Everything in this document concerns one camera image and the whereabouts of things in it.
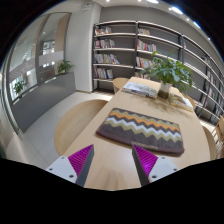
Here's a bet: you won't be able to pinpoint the ceiling spot lights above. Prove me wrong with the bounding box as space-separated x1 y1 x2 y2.
103 0 214 41

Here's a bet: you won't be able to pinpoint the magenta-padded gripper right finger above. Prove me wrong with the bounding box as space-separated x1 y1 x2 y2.
131 144 180 187

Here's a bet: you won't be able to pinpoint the zigzag striped grey towel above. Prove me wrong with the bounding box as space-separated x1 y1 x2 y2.
95 107 185 156

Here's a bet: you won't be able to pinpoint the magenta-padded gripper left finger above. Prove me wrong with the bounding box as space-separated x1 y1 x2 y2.
45 144 95 188

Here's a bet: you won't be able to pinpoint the yellow covered book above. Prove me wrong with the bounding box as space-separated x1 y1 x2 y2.
168 92 195 113

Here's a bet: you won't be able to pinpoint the green plant on ledge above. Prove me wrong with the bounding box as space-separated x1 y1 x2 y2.
56 59 75 75
12 79 26 98

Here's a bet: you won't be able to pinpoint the white magazine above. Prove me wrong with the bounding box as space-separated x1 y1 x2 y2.
121 81 159 99

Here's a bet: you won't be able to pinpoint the light wooden round-back chair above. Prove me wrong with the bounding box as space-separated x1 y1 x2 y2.
112 77 130 95
183 94 198 111
53 99 109 157
201 125 218 161

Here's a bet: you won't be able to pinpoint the grey bookshelf unit with books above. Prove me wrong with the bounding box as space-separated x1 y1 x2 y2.
92 19 224 134

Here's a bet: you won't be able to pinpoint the green potted plant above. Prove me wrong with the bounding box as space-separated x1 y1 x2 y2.
139 49 195 100

